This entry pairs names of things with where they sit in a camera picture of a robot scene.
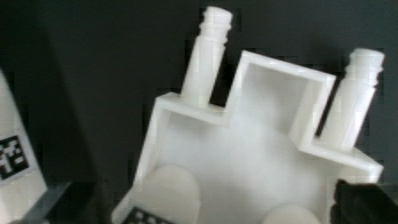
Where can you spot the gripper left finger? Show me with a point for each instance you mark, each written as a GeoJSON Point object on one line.
{"type": "Point", "coordinates": [69, 205]}

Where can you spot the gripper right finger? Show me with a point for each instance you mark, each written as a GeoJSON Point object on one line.
{"type": "Point", "coordinates": [364, 203]}

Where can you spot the white chair back frame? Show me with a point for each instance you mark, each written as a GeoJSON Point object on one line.
{"type": "Point", "coordinates": [21, 181]}

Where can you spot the white chair seat part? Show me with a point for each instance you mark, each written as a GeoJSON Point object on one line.
{"type": "Point", "coordinates": [265, 147]}

